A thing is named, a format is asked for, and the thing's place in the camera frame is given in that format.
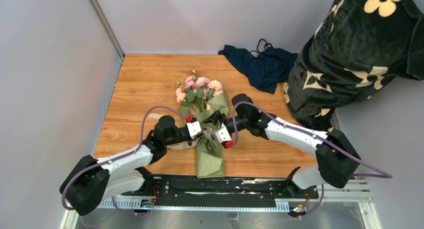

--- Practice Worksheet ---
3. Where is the cream printed ribbon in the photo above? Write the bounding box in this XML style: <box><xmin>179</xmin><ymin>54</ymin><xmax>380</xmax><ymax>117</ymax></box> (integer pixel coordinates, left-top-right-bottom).
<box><xmin>147</xmin><ymin>113</ymin><xmax>214</xmax><ymax>150</ymax></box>

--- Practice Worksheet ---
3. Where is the fake rose stem one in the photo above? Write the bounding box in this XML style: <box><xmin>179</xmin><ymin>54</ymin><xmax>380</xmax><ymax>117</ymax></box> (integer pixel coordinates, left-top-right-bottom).
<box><xmin>207</xmin><ymin>80</ymin><xmax>224</xmax><ymax>97</ymax></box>

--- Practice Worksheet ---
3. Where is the fake rose stem three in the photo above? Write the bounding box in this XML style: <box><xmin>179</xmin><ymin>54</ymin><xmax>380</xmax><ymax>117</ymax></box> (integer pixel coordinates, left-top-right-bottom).
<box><xmin>184</xmin><ymin>70</ymin><xmax>210</xmax><ymax>112</ymax></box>

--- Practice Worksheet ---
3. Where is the wrapping paper sheet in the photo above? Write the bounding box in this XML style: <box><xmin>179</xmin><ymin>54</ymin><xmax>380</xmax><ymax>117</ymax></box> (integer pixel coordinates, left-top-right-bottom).
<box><xmin>179</xmin><ymin>92</ymin><xmax>229</xmax><ymax>179</ymax></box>

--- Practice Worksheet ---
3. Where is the fake rose stem two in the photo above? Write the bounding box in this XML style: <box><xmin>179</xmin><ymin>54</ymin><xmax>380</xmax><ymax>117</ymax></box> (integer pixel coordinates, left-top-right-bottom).
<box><xmin>175</xmin><ymin>81</ymin><xmax>187</xmax><ymax>104</ymax></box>

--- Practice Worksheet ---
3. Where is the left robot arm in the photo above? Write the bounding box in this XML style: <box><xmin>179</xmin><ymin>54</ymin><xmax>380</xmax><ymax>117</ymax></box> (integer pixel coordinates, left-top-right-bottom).
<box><xmin>59</xmin><ymin>115</ymin><xmax>203</xmax><ymax>216</ymax></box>

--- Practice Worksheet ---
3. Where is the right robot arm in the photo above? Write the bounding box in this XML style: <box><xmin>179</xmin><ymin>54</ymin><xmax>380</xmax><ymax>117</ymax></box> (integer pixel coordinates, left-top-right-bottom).
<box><xmin>201</xmin><ymin>93</ymin><xmax>361</xmax><ymax>198</ymax></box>

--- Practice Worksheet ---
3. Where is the navy blue cloth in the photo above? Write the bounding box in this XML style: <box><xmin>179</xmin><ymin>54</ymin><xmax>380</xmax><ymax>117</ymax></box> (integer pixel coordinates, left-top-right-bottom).
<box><xmin>218</xmin><ymin>45</ymin><xmax>298</xmax><ymax>94</ymax></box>

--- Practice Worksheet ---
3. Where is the black floral plush blanket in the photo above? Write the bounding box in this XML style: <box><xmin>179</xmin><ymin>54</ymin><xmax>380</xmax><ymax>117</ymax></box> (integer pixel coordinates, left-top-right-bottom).
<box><xmin>284</xmin><ymin>0</ymin><xmax>424</xmax><ymax>131</ymax></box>

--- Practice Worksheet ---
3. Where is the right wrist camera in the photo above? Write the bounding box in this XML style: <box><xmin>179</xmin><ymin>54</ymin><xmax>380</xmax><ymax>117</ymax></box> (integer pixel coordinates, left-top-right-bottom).
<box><xmin>212</xmin><ymin>124</ymin><xmax>233</xmax><ymax>149</ymax></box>

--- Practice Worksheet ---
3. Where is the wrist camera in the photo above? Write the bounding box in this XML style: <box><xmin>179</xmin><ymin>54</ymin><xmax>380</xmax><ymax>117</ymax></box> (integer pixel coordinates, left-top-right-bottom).
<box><xmin>185</xmin><ymin>115</ymin><xmax>204</xmax><ymax>139</ymax></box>
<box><xmin>212</xmin><ymin>124</ymin><xmax>233</xmax><ymax>149</ymax></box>

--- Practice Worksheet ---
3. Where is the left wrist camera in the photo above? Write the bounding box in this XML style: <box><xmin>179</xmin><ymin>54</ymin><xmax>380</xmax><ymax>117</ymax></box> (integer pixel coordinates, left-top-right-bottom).
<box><xmin>185</xmin><ymin>115</ymin><xmax>204</xmax><ymax>139</ymax></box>

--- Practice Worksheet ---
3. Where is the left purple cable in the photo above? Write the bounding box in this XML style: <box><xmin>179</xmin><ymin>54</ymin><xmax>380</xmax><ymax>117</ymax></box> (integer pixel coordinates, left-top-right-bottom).
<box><xmin>61</xmin><ymin>105</ymin><xmax>191</xmax><ymax>217</ymax></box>

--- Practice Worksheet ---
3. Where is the purple cable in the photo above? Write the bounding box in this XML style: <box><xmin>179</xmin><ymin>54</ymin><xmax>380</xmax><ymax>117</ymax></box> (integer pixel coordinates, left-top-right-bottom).
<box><xmin>230</xmin><ymin>101</ymin><xmax>393</xmax><ymax>218</ymax></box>
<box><xmin>61</xmin><ymin>105</ymin><xmax>191</xmax><ymax>217</ymax></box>

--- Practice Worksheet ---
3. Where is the black cord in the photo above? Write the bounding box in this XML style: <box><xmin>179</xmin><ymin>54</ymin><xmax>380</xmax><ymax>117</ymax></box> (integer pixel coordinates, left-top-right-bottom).
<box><xmin>249</xmin><ymin>37</ymin><xmax>276</xmax><ymax>56</ymax></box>

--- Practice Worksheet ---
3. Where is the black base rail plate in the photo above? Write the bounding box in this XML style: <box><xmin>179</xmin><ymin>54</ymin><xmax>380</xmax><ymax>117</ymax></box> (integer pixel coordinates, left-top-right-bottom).
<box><xmin>122</xmin><ymin>174</ymin><xmax>319</xmax><ymax>209</ymax></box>

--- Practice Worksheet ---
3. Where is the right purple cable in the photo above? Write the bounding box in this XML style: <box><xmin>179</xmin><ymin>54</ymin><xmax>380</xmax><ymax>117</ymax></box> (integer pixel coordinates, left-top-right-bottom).
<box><xmin>230</xmin><ymin>101</ymin><xmax>393</xmax><ymax>218</ymax></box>

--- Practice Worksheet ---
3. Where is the aluminium frame post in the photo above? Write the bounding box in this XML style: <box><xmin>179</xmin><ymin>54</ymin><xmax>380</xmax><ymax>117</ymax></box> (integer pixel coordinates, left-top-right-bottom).
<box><xmin>88</xmin><ymin>0</ymin><xmax>125</xmax><ymax>61</ymax></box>

